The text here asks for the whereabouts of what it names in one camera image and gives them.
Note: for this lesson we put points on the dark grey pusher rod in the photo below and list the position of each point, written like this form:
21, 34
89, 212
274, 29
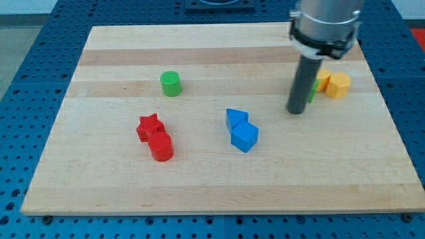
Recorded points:
302, 85

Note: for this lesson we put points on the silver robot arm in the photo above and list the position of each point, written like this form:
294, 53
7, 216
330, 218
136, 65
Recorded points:
319, 29

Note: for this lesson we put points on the green star block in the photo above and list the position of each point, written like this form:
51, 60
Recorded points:
313, 91

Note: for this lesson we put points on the red star block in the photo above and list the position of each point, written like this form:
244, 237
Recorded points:
148, 125

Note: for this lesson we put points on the yellow heart block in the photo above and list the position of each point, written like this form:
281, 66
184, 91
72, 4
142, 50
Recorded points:
323, 77

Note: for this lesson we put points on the yellow hexagon block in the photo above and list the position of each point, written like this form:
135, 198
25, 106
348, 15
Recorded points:
338, 85

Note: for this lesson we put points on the blue triangle block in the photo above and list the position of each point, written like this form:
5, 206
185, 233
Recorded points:
234, 117

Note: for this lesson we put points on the blue cube block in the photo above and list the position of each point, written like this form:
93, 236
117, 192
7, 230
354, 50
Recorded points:
244, 136

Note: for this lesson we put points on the green cylinder block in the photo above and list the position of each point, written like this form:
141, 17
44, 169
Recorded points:
170, 83

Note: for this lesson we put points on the wooden board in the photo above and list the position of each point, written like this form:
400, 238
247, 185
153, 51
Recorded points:
339, 156

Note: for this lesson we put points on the red cylinder block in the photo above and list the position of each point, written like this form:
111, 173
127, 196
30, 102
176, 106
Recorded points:
160, 146

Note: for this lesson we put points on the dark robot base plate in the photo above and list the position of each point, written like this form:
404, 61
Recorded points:
218, 5

